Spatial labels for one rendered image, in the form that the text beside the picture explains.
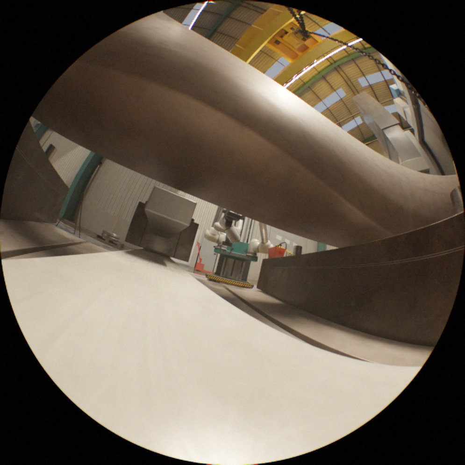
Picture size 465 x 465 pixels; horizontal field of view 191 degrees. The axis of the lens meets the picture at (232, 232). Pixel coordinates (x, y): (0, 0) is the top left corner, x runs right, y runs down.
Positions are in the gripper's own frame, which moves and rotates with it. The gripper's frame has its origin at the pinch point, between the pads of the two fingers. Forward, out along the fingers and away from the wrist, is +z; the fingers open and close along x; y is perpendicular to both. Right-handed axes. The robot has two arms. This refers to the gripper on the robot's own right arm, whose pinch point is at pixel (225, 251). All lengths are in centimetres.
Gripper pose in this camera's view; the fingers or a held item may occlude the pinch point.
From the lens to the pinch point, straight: 182.8
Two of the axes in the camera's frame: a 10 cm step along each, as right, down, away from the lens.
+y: 0.2, 2.6, 9.7
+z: -2.3, 9.4, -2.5
